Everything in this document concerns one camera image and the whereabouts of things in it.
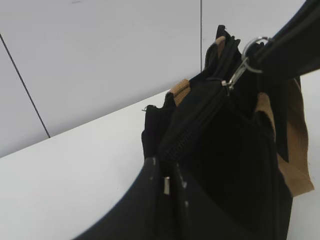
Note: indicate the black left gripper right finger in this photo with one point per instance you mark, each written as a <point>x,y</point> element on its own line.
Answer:
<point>185,189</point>

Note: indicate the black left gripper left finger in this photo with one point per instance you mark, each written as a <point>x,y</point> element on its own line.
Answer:
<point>134,216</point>

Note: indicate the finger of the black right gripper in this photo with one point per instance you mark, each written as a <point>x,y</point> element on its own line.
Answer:
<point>295,49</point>

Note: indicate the black bag with brown handles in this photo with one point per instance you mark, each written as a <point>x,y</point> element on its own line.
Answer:
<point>246,147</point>

